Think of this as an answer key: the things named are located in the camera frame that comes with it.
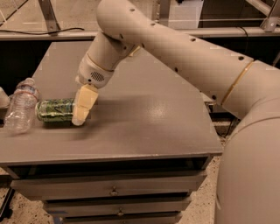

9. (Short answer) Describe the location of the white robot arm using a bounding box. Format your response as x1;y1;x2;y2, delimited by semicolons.
72;0;280;224

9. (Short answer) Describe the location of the grey metal rail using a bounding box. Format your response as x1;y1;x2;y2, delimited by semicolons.
0;26;280;41

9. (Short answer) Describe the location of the black hanging cable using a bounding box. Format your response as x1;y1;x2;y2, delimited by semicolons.
237;26;249;55

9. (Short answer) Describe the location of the grey drawer cabinet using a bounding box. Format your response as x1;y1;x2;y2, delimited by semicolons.
0;40;224;224

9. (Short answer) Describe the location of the clear plastic water bottle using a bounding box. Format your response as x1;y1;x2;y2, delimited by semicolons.
3;78;39;135

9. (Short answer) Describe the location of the top grey drawer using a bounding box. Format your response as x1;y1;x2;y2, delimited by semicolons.
11;171;207;200

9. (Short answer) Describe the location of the middle grey drawer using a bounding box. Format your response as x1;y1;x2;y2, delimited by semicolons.
44;196;191;217

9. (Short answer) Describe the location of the bottom grey drawer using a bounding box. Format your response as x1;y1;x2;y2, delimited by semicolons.
63;212;182;224

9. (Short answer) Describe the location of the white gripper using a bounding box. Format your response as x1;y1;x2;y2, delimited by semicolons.
72;53;113;126

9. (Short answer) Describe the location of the green soda can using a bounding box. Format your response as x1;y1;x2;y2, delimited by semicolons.
35;98;74;123

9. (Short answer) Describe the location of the white object at left edge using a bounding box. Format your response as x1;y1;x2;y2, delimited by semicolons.
0;87;11;108

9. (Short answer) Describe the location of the black cable on rail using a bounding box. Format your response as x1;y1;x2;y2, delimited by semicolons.
0;27;86;36

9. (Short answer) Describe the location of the grey drawer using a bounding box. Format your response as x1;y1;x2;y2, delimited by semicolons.
44;196;191;217
11;171;207;200
63;212;182;224

